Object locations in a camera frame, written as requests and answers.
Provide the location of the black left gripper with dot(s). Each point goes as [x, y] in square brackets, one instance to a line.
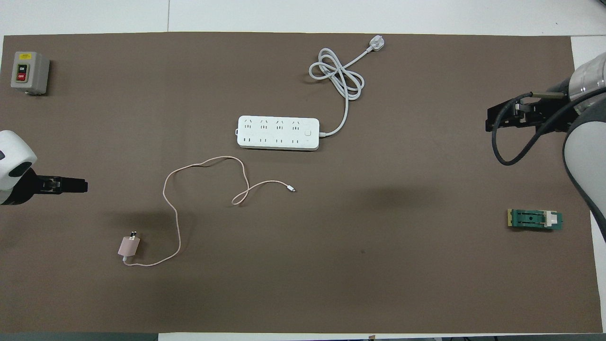
[23, 187]

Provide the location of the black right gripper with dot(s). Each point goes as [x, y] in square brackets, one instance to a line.
[544, 113]

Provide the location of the pink charger adapter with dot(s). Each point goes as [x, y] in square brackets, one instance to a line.
[129, 246]

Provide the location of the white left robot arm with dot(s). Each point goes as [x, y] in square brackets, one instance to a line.
[14, 156]

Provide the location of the brown table mat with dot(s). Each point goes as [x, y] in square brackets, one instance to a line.
[331, 260]

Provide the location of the green knife switch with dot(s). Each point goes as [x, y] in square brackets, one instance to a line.
[532, 219]

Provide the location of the grey push-button switch box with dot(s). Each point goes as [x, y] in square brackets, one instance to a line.
[35, 73]

